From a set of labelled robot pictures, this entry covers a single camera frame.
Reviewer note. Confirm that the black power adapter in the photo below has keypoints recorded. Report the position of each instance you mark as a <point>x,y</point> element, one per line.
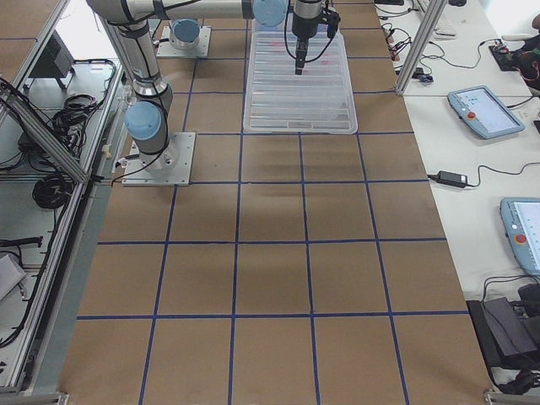
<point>452,179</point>

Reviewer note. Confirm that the clear plastic box lid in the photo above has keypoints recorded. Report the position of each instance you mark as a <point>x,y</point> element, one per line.
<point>320,100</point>

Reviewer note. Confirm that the black case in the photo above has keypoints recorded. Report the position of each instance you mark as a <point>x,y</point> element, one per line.
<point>507,333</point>

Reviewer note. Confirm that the aluminium frame post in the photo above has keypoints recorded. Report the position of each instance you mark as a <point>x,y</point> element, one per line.
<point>420,41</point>

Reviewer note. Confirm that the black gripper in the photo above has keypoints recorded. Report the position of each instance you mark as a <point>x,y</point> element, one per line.
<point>302,24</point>

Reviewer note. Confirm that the teach pendant tablet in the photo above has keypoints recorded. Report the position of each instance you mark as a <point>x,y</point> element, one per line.
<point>484,113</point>

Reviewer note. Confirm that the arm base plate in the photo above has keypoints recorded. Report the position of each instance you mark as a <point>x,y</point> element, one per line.
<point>173,167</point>
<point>171,47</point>

